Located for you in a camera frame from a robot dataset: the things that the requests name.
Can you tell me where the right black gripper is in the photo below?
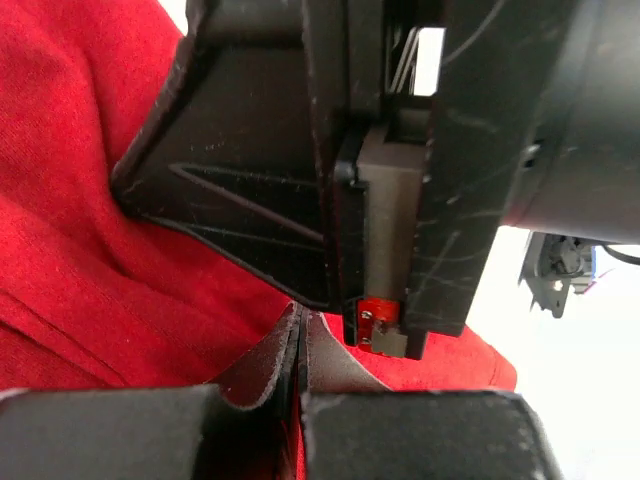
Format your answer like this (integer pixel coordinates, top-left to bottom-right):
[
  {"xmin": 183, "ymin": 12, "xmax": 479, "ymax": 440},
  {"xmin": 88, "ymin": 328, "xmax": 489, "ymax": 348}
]
[{"xmin": 304, "ymin": 1, "xmax": 579, "ymax": 359}]

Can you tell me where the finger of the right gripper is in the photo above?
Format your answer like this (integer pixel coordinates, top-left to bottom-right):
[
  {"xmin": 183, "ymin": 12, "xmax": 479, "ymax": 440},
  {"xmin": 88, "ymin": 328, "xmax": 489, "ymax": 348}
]
[{"xmin": 110, "ymin": 1, "xmax": 333, "ymax": 310}]

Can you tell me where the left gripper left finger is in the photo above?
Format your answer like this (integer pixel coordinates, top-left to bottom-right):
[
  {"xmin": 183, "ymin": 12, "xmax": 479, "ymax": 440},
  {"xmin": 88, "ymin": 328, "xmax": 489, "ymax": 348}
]
[{"xmin": 209, "ymin": 303, "xmax": 300, "ymax": 410}]

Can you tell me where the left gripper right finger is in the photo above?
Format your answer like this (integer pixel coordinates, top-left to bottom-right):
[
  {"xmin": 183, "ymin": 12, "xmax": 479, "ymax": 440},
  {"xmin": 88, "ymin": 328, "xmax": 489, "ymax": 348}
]
[{"xmin": 298, "ymin": 311, "xmax": 391, "ymax": 400}]

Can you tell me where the dark red t-shirt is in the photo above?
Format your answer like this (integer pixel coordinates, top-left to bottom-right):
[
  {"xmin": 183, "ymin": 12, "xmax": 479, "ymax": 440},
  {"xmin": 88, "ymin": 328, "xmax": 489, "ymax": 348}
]
[{"xmin": 0, "ymin": 0, "xmax": 517, "ymax": 480}]

